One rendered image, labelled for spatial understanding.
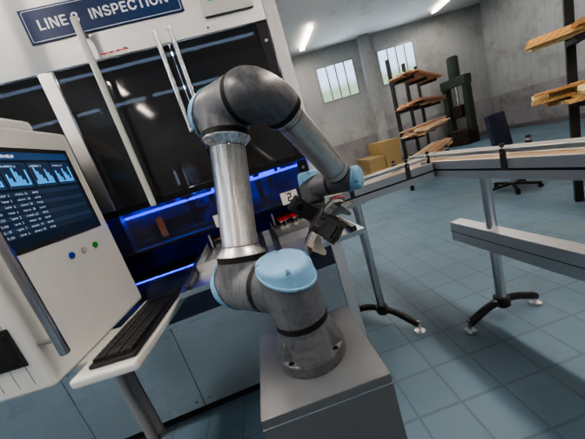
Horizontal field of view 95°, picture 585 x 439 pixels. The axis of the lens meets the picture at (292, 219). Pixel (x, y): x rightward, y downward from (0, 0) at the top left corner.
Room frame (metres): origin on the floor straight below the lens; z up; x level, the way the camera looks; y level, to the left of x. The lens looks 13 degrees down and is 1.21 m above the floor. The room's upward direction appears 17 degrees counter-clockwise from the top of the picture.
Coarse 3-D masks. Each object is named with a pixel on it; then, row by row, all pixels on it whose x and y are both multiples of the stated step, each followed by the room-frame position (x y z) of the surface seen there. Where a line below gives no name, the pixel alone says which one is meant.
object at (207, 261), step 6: (258, 240) 1.09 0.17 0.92; (204, 252) 1.21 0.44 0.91; (210, 252) 1.29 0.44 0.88; (216, 252) 1.25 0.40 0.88; (204, 258) 1.16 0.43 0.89; (210, 258) 1.18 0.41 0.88; (216, 258) 1.15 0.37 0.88; (198, 264) 1.04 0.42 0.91; (204, 264) 1.01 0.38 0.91; (210, 264) 1.02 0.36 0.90; (216, 264) 1.02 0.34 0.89; (198, 270) 1.01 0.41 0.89; (204, 270) 1.01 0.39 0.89
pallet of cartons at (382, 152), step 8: (376, 144) 7.61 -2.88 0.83; (384, 144) 7.15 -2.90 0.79; (392, 144) 7.15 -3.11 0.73; (376, 152) 7.75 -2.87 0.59; (384, 152) 7.22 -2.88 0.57; (392, 152) 7.15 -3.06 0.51; (360, 160) 7.94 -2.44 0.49; (368, 160) 7.22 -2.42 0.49; (376, 160) 7.18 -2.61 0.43; (384, 160) 7.17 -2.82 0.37; (392, 160) 7.15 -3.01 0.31; (400, 160) 7.16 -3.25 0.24; (368, 168) 7.38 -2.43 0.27; (376, 168) 7.18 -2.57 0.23; (384, 168) 7.17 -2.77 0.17
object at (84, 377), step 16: (176, 304) 0.98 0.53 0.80; (128, 320) 0.96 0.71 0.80; (112, 336) 0.86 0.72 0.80; (160, 336) 0.81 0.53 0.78; (96, 352) 0.80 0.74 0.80; (144, 352) 0.71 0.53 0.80; (80, 368) 0.76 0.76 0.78; (96, 368) 0.69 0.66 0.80; (112, 368) 0.67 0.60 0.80; (128, 368) 0.66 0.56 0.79; (80, 384) 0.67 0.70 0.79
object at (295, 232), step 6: (270, 222) 1.38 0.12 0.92; (300, 222) 1.31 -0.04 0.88; (306, 222) 1.27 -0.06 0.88; (276, 228) 1.34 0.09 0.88; (288, 228) 1.27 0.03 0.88; (294, 228) 1.23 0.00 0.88; (300, 228) 1.20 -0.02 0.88; (306, 228) 1.07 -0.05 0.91; (276, 234) 1.11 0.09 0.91; (282, 234) 1.19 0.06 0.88; (288, 234) 1.06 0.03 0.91; (294, 234) 1.06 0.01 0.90; (300, 234) 1.06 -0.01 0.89; (306, 234) 1.07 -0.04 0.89; (282, 240) 1.05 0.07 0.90; (288, 240) 1.06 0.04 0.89
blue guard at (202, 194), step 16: (256, 176) 1.31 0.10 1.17; (272, 176) 1.32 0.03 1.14; (288, 176) 1.33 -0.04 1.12; (208, 192) 1.28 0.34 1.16; (256, 192) 1.31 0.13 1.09; (272, 192) 1.32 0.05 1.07; (160, 208) 1.25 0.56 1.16; (176, 208) 1.26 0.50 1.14; (192, 208) 1.27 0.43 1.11; (208, 208) 1.28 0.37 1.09; (256, 208) 1.31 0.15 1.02; (112, 224) 1.23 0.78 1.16; (128, 224) 1.23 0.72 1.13; (144, 224) 1.24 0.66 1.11; (160, 224) 1.25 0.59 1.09; (176, 224) 1.26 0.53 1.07; (192, 224) 1.27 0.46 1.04; (208, 224) 1.28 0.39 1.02; (128, 240) 1.23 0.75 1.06; (144, 240) 1.24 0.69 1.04; (160, 240) 1.25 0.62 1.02
